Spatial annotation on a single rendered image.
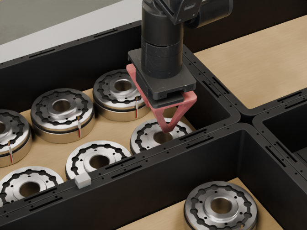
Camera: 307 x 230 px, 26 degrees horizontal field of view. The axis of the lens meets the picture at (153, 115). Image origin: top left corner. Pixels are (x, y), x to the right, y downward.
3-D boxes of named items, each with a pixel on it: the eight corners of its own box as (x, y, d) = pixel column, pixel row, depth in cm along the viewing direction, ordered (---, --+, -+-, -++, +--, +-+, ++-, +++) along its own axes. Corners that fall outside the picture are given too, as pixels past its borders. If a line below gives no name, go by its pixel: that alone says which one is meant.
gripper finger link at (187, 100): (175, 106, 103) (177, 57, 97) (195, 135, 98) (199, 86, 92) (134, 116, 101) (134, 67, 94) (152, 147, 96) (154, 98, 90)
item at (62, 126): (50, 140, 104) (50, 137, 103) (20, 106, 110) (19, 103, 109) (104, 114, 108) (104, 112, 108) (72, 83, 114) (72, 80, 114)
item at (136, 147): (144, 173, 98) (144, 170, 98) (121, 129, 105) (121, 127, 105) (206, 154, 101) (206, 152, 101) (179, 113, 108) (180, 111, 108)
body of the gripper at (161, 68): (167, 51, 100) (169, 9, 95) (196, 92, 93) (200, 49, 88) (126, 61, 98) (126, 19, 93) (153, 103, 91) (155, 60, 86)
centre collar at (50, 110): (56, 122, 106) (55, 119, 106) (41, 106, 109) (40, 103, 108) (82, 110, 108) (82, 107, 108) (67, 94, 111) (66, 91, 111)
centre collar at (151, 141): (154, 154, 101) (154, 151, 100) (142, 133, 104) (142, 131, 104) (184, 146, 102) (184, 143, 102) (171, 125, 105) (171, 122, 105)
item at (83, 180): (79, 189, 86) (78, 183, 85) (74, 182, 87) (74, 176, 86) (91, 184, 87) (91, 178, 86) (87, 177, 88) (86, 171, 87)
